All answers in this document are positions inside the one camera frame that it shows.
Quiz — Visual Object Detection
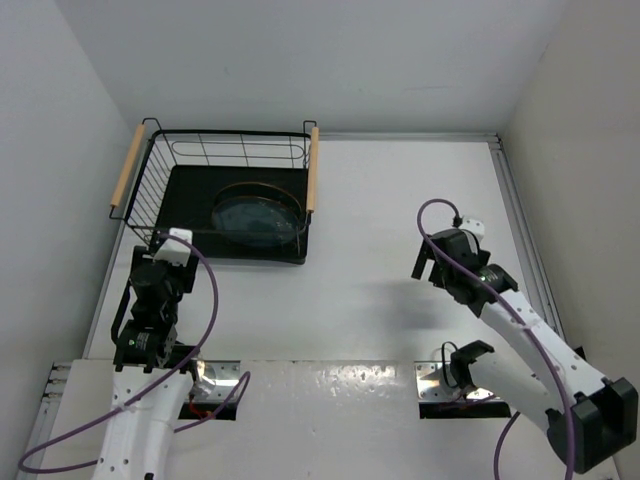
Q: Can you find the right wooden rack handle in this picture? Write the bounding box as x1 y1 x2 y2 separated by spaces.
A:
306 126 320 214

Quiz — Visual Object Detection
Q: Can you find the wooden rack handle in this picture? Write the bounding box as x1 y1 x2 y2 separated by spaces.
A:
110 123 146 209
306 126 320 214

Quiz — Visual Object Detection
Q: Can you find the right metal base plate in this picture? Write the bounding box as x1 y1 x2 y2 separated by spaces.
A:
413 361 498 403

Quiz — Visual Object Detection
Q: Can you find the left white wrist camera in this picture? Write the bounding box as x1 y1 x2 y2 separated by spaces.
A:
153 228 193 267

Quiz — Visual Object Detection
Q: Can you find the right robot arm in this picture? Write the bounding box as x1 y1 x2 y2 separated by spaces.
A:
412 228 639 474

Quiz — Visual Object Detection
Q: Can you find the purple cable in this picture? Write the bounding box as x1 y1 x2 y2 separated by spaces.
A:
17 234 251 474
416 198 576 480

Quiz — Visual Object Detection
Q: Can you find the left wooden rack handle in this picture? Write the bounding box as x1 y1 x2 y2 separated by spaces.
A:
110 123 146 209

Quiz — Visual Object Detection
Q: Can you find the black wire dish rack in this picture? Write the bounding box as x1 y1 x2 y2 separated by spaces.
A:
109 117 319 265

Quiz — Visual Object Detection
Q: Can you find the metal base plate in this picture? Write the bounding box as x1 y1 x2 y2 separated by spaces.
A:
413 361 498 403
192 360 241 403

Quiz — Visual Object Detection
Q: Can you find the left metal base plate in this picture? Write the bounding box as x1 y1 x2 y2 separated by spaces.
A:
192 360 241 403

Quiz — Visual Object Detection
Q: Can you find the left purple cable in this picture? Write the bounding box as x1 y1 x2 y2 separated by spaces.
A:
17 234 251 474

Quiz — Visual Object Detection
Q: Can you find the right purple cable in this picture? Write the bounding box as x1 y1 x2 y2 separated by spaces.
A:
416 198 576 480

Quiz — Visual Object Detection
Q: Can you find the teal plate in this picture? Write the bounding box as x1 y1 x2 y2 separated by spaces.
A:
214 182 303 218
212 196 299 249

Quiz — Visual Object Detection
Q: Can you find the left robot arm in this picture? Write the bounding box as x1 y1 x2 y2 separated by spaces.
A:
93 239 198 479

